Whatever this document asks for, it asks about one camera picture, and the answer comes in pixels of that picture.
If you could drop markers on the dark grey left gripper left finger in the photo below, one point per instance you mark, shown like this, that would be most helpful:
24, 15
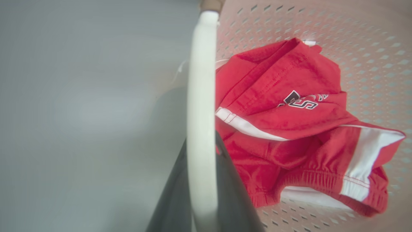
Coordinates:
172, 206

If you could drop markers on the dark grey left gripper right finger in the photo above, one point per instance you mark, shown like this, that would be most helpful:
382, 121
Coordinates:
235, 203

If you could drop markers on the white perforated plastic laundry basket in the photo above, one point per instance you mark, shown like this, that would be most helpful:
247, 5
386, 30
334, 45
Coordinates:
201, 106

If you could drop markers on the red and white sports garment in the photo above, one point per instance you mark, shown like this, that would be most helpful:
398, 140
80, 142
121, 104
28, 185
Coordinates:
283, 129

